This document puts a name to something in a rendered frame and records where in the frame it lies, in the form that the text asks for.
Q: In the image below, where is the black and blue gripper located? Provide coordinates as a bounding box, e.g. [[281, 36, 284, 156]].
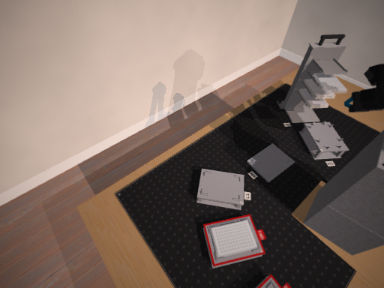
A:
[[344, 90, 384, 113]]

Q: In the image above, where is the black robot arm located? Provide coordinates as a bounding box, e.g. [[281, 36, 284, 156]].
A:
[[360, 64, 384, 108]]

